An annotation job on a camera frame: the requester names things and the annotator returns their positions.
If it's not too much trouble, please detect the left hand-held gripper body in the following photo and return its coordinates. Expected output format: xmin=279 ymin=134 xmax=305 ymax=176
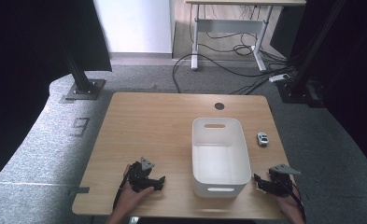
xmin=127 ymin=156 xmax=161 ymax=193

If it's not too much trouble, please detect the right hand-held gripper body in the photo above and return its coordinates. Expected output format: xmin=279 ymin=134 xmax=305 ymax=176
xmin=260 ymin=163 xmax=302 ymax=198

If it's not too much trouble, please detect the silver toy car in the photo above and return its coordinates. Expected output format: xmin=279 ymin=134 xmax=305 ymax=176
xmin=256 ymin=132 xmax=270 ymax=147

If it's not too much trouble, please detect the white plastic storage bin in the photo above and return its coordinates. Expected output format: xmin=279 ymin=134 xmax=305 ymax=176
xmin=191 ymin=117 xmax=252 ymax=199

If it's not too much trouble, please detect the person's left hand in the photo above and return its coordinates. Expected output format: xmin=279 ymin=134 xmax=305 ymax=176
xmin=113 ymin=163 xmax=156 ymax=217

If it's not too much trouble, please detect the person's right hand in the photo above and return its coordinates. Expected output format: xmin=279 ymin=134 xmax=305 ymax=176
xmin=273 ymin=182 xmax=304 ymax=220

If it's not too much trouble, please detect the grey floor outlet plate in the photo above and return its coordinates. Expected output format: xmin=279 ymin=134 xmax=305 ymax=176
xmin=72 ymin=117 xmax=91 ymax=137

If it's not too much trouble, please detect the white power strip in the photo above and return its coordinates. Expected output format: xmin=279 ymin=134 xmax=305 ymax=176
xmin=268 ymin=73 xmax=290 ymax=84

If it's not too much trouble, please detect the black metal stand with baseplate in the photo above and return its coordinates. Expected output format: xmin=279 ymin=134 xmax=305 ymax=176
xmin=59 ymin=46 xmax=107 ymax=102

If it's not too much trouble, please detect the black metal stand with dark base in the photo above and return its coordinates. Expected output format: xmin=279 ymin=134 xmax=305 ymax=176
xmin=277 ymin=0 xmax=348 ymax=108

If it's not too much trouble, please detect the black curtain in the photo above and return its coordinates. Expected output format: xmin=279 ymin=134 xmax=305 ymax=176
xmin=0 ymin=0 xmax=113 ymax=191
xmin=269 ymin=0 xmax=367 ymax=176

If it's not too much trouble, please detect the white panel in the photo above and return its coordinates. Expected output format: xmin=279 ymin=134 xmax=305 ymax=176
xmin=92 ymin=0 xmax=174 ymax=54

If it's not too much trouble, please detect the white-legged desk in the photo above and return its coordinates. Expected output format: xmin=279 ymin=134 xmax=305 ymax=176
xmin=184 ymin=0 xmax=307 ymax=73

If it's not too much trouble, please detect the left hand-held gripper black cable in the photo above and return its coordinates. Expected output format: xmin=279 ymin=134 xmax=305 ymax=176
xmin=112 ymin=173 xmax=133 ymax=211

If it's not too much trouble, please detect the hand-held gripper black cable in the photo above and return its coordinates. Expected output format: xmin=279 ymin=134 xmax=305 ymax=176
xmin=277 ymin=175 xmax=307 ymax=222
xmin=112 ymin=173 xmax=133 ymax=211

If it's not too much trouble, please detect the right hand-held gripper black cable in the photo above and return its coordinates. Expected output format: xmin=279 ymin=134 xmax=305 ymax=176
xmin=277 ymin=175 xmax=307 ymax=222

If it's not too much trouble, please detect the tangle of black cables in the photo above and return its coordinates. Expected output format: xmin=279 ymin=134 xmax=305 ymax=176
xmin=199 ymin=31 xmax=299 ymax=95

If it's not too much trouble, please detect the long black floor cable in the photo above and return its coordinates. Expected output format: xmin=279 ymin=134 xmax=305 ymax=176
xmin=171 ymin=52 xmax=285 ymax=94

